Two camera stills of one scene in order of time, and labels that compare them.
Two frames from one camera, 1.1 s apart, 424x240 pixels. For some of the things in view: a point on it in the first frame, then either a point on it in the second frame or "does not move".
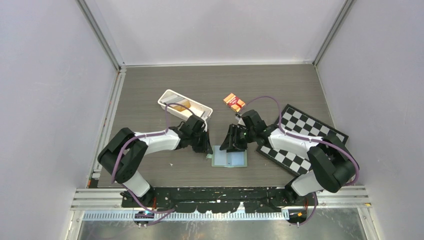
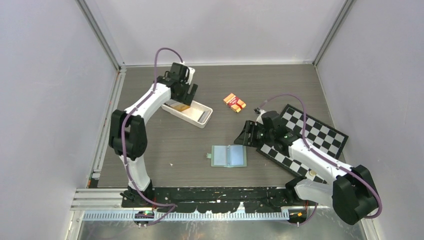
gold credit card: (180, 108) does not move
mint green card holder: (221, 158) does not move
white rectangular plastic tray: (166, 97) does not move
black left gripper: (205, 146) → (186, 98)
